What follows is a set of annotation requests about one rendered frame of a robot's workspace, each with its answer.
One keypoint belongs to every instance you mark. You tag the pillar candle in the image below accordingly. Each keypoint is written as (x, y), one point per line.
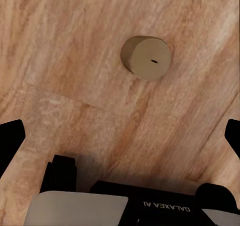
(147, 57)

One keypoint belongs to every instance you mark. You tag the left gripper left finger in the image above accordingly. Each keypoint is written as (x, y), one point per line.
(12, 135)

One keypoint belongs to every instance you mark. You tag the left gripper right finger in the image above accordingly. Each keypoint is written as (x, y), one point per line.
(232, 134)

